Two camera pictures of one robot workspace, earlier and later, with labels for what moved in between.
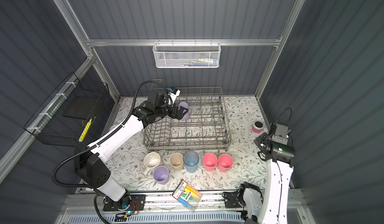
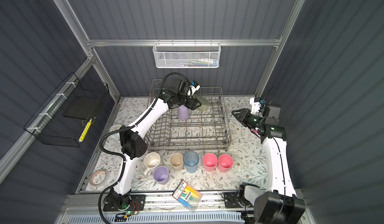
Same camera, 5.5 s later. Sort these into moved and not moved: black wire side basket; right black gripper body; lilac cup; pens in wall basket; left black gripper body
Moved: left black gripper body; right black gripper body
Not moved: lilac cup; black wire side basket; pens in wall basket
